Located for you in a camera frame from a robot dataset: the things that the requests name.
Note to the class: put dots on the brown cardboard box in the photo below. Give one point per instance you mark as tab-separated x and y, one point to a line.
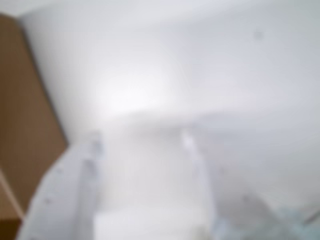
22	112

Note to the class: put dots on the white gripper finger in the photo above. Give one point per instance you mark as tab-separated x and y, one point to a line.
62	200
235	217

